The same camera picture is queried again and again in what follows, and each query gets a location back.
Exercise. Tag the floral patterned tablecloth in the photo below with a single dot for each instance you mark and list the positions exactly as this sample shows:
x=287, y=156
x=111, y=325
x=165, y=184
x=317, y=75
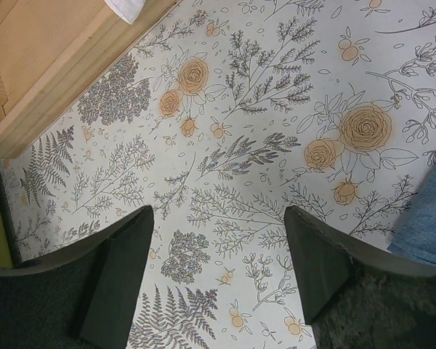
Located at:
x=223, y=115

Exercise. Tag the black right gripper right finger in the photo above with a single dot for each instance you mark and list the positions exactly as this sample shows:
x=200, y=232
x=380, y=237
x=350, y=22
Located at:
x=355, y=295

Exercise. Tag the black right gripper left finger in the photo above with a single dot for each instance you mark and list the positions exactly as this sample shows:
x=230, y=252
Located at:
x=81, y=296

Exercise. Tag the folded blue cloth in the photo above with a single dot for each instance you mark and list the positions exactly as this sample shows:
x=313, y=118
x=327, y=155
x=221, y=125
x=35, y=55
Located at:
x=416, y=238

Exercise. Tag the white shirt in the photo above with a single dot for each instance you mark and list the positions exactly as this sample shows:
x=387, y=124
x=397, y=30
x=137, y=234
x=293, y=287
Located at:
x=127, y=10

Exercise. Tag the wooden clothes rack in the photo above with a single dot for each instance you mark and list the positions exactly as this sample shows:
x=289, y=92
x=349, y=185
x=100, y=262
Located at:
x=50, y=52

